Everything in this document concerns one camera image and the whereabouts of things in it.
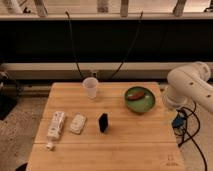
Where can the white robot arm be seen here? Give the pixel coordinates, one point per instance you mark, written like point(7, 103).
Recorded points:
point(189, 82)

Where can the black eraser block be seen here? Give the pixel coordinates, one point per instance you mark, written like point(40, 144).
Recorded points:
point(103, 122)

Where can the clear plastic cup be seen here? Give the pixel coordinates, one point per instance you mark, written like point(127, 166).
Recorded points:
point(90, 84)

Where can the brown sausage in bowl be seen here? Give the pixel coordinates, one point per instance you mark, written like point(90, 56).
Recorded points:
point(136, 96)

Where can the green bowl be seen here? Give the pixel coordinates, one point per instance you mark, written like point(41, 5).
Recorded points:
point(142, 105)

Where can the small white rectangular device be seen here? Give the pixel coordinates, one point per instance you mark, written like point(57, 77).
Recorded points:
point(77, 123)

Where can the blue connector plug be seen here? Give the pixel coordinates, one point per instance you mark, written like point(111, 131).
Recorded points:
point(178, 121)

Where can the small white cap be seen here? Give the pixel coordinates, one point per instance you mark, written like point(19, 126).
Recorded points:
point(50, 146)

